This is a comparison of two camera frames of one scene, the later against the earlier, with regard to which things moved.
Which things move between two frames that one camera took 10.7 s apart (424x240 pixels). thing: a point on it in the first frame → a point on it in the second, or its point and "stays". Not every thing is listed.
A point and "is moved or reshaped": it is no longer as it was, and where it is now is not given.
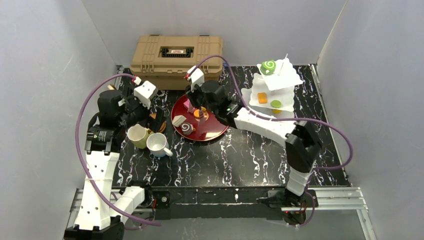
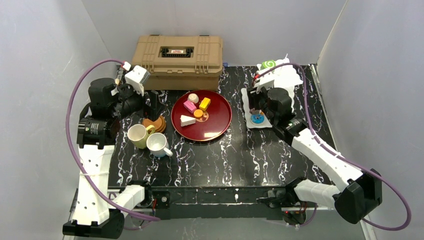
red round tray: (213, 127) stays
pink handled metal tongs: (190, 109) is moved or reshaped
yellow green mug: (138, 135) stays
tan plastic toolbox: (166, 61) stays
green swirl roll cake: (268, 67) stays
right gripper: (196, 98) → (257, 99)
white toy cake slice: (178, 120) → (186, 120)
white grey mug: (158, 145) stays
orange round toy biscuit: (196, 113) stays
